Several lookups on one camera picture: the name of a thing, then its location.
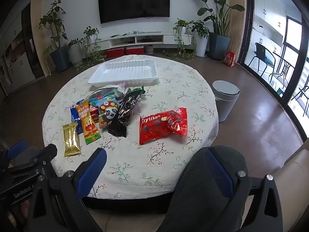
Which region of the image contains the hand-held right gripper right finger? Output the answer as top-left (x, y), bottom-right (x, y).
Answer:
top-left (205, 147), bottom-right (284, 232)

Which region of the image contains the white television console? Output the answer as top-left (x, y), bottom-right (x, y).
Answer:
top-left (96, 31), bottom-right (194, 52)

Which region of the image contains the blue panda snack packet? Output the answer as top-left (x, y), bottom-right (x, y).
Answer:
top-left (97, 91), bottom-right (121, 129)

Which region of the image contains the trailing vine plant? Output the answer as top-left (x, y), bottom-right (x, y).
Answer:
top-left (172, 18), bottom-right (195, 60)
top-left (78, 26), bottom-right (107, 69)

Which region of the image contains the white wall cabinet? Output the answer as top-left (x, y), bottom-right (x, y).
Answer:
top-left (0, 32), bottom-right (37, 96)

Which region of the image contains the small-leaf tree blue-grey pot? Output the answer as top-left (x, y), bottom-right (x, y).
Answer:
top-left (38, 0), bottom-right (71, 73)

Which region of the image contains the red chocolate snack bag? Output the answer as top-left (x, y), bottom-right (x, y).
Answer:
top-left (139, 107), bottom-right (188, 146)

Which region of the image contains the grey trash bin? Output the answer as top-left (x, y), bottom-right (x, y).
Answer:
top-left (212, 80), bottom-right (240, 123)

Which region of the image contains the white zip pouch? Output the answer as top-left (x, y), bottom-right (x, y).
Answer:
top-left (91, 84), bottom-right (126, 100)

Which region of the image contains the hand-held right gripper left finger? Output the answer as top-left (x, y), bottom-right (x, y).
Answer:
top-left (24, 147), bottom-right (107, 232)

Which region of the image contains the floral tablecloth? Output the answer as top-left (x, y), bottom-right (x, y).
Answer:
top-left (42, 54), bottom-right (219, 200)

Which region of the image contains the black foil snack packet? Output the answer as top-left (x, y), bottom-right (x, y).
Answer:
top-left (108, 87), bottom-right (143, 138)

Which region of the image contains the white plastic tray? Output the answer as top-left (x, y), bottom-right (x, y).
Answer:
top-left (87, 59), bottom-right (159, 87)

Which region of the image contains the dark red foil packet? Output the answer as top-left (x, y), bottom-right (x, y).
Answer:
top-left (88, 104), bottom-right (100, 123)

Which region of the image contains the wall television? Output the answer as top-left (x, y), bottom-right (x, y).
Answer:
top-left (98, 0), bottom-right (170, 24)

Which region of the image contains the red bag on floor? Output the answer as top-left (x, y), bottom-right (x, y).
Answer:
top-left (224, 51), bottom-right (236, 67)

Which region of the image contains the blue and white snack packet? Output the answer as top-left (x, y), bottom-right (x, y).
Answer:
top-left (70, 100), bottom-right (84, 124)

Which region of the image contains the gold snack packet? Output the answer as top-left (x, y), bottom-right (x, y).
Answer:
top-left (62, 122), bottom-right (81, 158)

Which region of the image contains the large-leaf plant blue-grey pot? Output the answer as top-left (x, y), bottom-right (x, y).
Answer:
top-left (186, 0), bottom-right (246, 61)

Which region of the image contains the beige sofa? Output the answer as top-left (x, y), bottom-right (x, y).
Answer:
top-left (272, 140), bottom-right (309, 232)

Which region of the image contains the black framed glass door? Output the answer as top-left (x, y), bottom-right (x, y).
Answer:
top-left (241, 0), bottom-right (309, 148)

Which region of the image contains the orange lollipop packet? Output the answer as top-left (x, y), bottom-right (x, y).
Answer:
top-left (75, 100), bottom-right (101, 146)

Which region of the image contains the green candy packet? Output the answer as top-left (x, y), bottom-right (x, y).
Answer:
top-left (127, 85), bottom-right (146, 97)

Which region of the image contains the plant in white ribbed pot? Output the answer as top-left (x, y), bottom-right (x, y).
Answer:
top-left (68, 39), bottom-right (84, 67)

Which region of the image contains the black balcony chair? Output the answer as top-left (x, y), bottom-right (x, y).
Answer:
top-left (292, 74), bottom-right (309, 117)
top-left (248, 42), bottom-right (276, 72)

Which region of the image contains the glass balcony table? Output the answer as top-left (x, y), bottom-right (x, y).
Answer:
top-left (269, 52), bottom-right (293, 85)

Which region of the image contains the bushy plant in white pot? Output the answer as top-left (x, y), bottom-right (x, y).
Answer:
top-left (189, 20), bottom-right (210, 58)

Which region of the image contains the red storage box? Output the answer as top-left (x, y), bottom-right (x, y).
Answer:
top-left (107, 48), bottom-right (125, 58)
top-left (125, 46), bottom-right (145, 55)

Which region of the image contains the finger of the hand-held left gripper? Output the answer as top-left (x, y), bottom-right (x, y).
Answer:
top-left (10, 144), bottom-right (58, 176)
top-left (0, 140), bottom-right (27, 168)

